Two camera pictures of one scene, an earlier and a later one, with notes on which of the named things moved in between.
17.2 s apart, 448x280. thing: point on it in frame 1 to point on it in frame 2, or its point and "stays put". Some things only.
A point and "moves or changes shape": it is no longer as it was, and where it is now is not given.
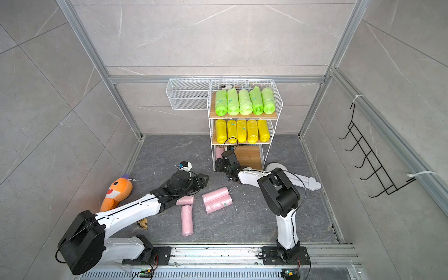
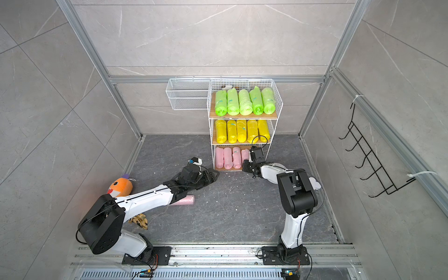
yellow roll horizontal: [263, 130] stays put
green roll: [233, 106] stays put
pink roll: [215, 194] moves or changes shape
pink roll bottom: [186, 214] to [245, 154]
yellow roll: [221, 130] stays put
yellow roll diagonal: [241, 129] stays put
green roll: [246, 107] stays put
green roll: [256, 101] stays put
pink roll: [216, 199] moves or changes shape
